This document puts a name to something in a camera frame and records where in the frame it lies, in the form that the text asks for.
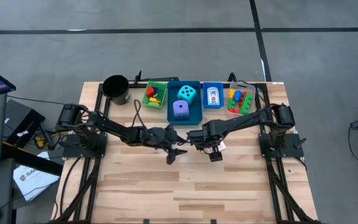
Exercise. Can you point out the small blue bin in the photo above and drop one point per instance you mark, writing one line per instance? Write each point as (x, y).
(204, 93)

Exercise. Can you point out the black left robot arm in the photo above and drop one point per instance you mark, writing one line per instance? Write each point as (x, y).
(104, 124)

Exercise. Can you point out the black cup with monster face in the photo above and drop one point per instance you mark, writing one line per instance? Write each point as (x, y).
(117, 87)

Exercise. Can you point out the orange-backed card deck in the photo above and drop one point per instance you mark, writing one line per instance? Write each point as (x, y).
(222, 146)

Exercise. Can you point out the black table clamp with bar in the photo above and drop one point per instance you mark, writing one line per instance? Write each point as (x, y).
(138, 77)

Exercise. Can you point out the red sloped brick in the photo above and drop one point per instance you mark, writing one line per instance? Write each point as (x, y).
(150, 91)

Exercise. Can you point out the red studded toy block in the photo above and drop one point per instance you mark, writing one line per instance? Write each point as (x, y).
(243, 96)
(233, 111)

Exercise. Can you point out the purple foam die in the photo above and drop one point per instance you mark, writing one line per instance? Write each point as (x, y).
(180, 110)

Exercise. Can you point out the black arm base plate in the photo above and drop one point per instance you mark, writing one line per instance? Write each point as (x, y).
(73, 152)
(291, 152)

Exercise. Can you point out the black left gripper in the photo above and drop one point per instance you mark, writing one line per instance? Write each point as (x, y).
(157, 137)

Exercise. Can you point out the white printed paper bag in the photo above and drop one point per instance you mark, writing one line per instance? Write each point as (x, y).
(33, 183)

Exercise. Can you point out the large teal tray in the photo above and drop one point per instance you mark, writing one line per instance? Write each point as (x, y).
(197, 115)

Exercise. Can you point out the yellow block with peg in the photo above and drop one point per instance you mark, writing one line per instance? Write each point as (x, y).
(232, 93)

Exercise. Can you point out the lime green brick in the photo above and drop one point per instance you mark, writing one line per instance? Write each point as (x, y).
(154, 104)

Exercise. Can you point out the clear plastic bin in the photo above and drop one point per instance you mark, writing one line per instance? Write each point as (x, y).
(253, 90)

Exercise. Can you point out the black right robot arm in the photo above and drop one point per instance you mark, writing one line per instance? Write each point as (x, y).
(244, 119)

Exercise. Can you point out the green mesh basket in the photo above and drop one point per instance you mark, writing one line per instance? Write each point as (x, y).
(163, 90)

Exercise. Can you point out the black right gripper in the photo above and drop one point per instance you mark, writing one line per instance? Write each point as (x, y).
(207, 133)

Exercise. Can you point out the green two-stud block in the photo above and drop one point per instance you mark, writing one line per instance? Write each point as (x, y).
(231, 104)

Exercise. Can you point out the blue brick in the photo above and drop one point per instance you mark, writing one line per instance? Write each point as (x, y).
(155, 91)

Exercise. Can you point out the cyan foam die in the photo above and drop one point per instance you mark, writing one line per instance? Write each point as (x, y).
(186, 93)

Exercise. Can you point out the black case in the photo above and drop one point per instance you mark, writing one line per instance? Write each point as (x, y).
(20, 118)

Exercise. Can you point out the black aluminium table frame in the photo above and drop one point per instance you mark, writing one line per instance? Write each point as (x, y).
(274, 193)

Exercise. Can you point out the yellow brick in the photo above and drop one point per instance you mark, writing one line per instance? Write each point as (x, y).
(155, 99)

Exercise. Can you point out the yellow connector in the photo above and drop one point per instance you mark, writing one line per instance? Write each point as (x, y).
(40, 142)

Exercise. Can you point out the black desk bar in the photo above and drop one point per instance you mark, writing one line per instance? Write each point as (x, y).
(36, 163)

